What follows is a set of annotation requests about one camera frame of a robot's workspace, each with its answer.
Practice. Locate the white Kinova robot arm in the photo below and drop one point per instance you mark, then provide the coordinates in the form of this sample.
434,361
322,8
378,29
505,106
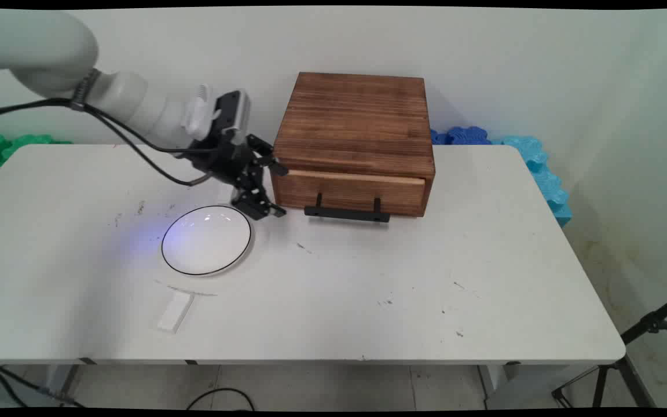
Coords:
50,52

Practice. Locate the dark wooden drawer cabinet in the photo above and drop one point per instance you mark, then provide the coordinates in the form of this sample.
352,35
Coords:
356,121

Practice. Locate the cyan foam mat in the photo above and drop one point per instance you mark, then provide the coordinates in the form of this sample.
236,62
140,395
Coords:
548,179

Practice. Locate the green foam mat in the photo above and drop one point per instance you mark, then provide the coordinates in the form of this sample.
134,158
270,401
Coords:
3,147

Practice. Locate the grey table leg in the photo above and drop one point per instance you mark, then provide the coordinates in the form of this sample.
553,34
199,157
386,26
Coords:
64,379

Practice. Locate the white table leg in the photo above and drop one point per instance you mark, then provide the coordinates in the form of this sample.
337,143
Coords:
498,385

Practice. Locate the dark blue foam mat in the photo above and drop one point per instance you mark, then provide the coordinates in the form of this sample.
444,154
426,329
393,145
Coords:
464,136

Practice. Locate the white plate with black rim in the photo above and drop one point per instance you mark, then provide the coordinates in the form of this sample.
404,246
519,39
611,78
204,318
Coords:
206,240

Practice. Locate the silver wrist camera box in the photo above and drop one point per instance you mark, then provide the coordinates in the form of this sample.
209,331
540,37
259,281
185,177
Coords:
235,113

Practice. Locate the black tripod stand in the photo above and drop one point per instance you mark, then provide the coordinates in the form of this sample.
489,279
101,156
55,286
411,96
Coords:
646,327

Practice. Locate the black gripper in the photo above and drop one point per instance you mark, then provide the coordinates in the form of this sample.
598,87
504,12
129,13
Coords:
224,159

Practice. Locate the small white rectangular block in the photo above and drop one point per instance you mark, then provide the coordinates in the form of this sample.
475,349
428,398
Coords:
175,311

